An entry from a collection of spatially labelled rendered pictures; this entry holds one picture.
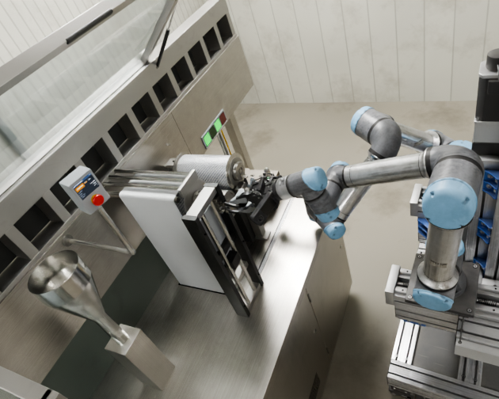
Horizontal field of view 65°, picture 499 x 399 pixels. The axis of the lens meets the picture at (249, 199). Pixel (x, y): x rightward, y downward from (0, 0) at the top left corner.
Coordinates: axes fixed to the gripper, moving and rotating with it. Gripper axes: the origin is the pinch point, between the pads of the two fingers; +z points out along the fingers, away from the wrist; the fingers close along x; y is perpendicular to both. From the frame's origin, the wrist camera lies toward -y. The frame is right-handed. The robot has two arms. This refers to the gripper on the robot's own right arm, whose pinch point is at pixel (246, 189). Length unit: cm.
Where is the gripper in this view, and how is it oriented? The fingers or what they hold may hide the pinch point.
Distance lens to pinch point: 172.6
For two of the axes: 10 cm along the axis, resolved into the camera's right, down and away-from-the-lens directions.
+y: -2.9, -7.1, -6.4
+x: -3.8, 7.0, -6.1
